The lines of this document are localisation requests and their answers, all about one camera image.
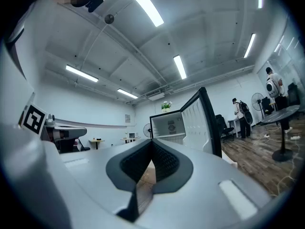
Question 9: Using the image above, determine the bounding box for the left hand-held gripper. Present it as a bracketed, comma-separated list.
[18, 101, 88, 141]

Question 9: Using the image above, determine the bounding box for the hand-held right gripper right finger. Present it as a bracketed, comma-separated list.
[134, 139, 273, 229]

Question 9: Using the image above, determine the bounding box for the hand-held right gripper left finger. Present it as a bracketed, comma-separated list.
[59, 139, 153, 216]

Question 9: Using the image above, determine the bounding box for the black mini fridge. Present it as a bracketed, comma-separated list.
[149, 86, 223, 158]

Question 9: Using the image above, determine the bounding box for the black folding chair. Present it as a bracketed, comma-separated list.
[77, 138, 91, 152]

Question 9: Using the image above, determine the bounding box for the small wooden table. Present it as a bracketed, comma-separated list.
[120, 137, 141, 144]
[88, 139, 105, 150]

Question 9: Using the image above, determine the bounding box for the black office chair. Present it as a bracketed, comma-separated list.
[215, 114, 235, 143]

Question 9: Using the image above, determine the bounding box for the black floor fan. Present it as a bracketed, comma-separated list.
[142, 123, 153, 138]
[251, 92, 265, 120]

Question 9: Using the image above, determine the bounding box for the white-legged wooden table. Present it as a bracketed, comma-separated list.
[227, 117, 240, 139]

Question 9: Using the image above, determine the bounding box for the cream flower pot with plant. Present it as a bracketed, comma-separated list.
[161, 101, 173, 114]

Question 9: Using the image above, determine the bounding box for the ceiling air conditioner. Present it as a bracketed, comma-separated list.
[147, 92, 166, 102]

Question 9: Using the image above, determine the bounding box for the round dark marble table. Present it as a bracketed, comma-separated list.
[261, 104, 300, 162]

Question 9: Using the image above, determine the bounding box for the white floor cable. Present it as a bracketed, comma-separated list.
[252, 127, 282, 146]

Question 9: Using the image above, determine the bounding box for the black head camera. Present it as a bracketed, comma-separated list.
[85, 0, 105, 13]

